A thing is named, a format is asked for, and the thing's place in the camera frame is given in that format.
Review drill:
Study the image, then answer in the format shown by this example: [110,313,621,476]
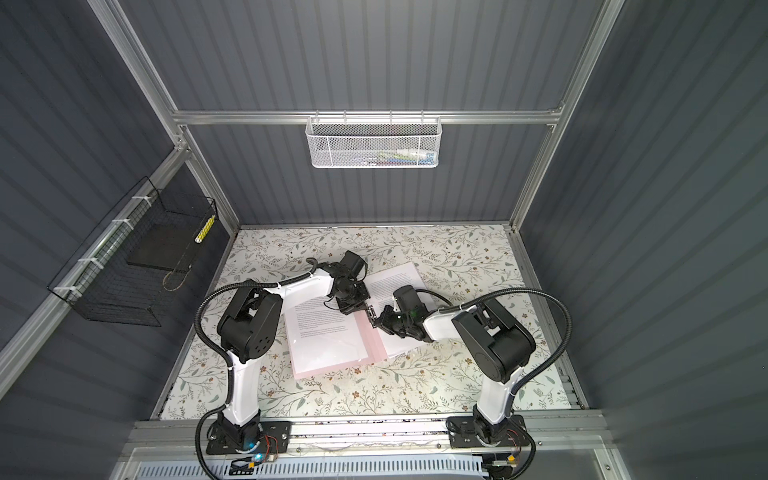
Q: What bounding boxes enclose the pink file folder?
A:
[284,280,388,367]

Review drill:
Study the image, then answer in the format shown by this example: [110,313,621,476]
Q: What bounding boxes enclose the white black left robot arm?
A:
[195,251,370,452]

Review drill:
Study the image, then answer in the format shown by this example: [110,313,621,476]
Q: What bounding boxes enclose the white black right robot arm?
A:
[366,285,536,446]

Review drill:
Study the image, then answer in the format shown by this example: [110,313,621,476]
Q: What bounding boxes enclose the floral patterned table mat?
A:
[159,225,577,420]

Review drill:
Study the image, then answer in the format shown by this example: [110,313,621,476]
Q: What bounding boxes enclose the pens in white basket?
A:
[357,149,438,167]

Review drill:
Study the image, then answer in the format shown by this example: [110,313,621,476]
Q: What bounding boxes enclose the yellow marker pen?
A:
[194,214,216,244]

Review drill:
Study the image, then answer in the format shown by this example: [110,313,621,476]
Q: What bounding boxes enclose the black foam pad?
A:
[127,224,202,273]

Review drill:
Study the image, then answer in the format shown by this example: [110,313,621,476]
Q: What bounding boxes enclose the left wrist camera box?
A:
[339,250,368,280]

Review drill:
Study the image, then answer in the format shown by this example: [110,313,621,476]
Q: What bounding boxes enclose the white vented cable duct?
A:
[134,455,487,480]

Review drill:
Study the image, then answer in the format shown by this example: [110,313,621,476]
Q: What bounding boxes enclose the white wire mesh basket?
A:
[305,121,443,169]

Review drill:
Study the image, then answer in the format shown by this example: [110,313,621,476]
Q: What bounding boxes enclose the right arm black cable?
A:
[413,287,573,480]

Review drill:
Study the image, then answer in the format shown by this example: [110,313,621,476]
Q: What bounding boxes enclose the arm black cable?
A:
[413,287,573,480]
[193,257,337,480]

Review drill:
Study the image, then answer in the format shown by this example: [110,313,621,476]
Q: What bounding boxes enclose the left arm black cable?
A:
[193,257,337,480]

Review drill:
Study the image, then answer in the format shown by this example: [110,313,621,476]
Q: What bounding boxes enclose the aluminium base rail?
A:
[119,410,614,461]

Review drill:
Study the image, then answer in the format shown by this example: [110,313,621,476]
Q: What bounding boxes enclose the black wire basket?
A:
[48,179,218,327]

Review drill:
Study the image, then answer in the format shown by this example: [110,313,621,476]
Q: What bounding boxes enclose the horizontal aluminium frame bar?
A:
[171,109,562,126]

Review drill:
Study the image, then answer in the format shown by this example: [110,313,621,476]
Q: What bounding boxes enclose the aluminium corner frame post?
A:
[88,1,241,235]

